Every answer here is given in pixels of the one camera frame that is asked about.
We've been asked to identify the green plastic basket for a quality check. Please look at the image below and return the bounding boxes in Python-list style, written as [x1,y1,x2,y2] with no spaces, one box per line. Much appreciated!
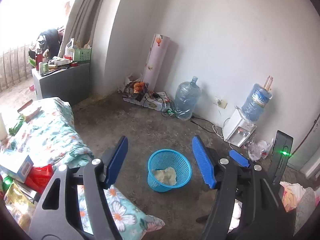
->
[73,48,92,62]

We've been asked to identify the red thermos bottle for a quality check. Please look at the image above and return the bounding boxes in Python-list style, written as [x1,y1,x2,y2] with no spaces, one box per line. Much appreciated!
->
[35,48,43,71]

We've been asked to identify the grey side cabinet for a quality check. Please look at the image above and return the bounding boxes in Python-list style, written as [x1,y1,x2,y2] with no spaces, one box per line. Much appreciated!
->
[32,62,90,106]

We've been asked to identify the empty blue water jug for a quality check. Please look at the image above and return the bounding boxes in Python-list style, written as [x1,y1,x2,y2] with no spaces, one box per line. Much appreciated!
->
[174,76,201,121]

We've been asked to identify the white flat box with cables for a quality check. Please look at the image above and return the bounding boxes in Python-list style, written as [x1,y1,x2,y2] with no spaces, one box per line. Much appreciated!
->
[123,92,173,112]

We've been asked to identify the wall power socket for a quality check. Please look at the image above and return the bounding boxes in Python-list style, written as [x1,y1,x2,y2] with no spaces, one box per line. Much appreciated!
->
[215,98,227,109]

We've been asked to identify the white plastic bag on floor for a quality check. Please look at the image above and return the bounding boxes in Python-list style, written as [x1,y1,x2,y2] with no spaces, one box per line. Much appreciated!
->
[247,139,274,161]

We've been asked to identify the floral blue quilt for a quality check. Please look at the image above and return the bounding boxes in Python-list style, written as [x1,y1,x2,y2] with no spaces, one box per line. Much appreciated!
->
[1,97,165,239]

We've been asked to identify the blue water bottle on dispenser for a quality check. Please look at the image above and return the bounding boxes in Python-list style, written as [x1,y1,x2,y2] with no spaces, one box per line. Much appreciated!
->
[241,83,272,122]

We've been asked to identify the red snack bag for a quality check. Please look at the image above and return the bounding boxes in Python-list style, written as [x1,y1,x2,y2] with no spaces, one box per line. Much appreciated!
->
[24,164,54,194]

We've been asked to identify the yellow paper bag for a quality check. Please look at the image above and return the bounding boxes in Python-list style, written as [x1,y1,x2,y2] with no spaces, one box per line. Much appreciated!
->
[152,167,177,186]

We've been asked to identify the pink rolled wallpaper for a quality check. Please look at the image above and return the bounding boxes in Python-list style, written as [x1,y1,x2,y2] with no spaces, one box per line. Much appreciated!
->
[142,34,170,91]

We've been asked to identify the white water dispenser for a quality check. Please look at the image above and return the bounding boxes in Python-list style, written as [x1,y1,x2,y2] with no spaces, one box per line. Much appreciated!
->
[222,107,257,148]

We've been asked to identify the grey curtain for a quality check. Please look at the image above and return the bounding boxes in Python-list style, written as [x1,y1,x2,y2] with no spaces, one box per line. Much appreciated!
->
[58,0,103,57]

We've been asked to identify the black orange snack bags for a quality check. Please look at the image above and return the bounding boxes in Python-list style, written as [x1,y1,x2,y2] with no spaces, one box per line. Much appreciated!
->
[123,81,147,102]

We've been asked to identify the blue plastic waste basket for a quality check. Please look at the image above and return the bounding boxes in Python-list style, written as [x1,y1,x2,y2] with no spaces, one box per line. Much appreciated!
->
[148,149,192,192]

